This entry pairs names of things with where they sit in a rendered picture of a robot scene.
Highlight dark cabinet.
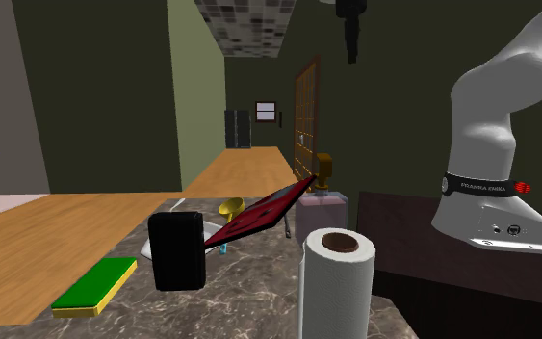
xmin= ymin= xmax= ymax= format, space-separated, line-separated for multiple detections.
xmin=223 ymin=109 xmax=253 ymax=150

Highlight white paper towel roll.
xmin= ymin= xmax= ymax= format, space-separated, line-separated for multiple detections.
xmin=297 ymin=227 xmax=376 ymax=339

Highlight brown door with glass panes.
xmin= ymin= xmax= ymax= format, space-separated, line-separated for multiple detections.
xmin=293 ymin=54 xmax=323 ymax=182

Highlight black box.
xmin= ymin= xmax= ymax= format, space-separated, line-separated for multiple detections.
xmin=147 ymin=211 xmax=207 ymax=292

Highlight dark robot stand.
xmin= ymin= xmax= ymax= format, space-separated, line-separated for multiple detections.
xmin=356 ymin=190 xmax=542 ymax=339

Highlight white tray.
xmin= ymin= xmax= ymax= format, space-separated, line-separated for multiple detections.
xmin=140 ymin=220 xmax=227 ymax=262

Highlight red flat tablet black edge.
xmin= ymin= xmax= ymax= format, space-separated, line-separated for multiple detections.
xmin=203 ymin=174 xmax=319 ymax=251

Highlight yellow funnel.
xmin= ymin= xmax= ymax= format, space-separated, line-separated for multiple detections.
xmin=218 ymin=197 xmax=246 ymax=224

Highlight window with brown frame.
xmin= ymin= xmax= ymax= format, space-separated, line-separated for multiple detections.
xmin=254 ymin=100 xmax=278 ymax=124

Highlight pink soap dispenser golden pump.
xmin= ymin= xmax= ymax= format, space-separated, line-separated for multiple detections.
xmin=295 ymin=152 xmax=349 ymax=246

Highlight green yellow sponge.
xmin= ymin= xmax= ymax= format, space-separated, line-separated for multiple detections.
xmin=50 ymin=256 xmax=139 ymax=319

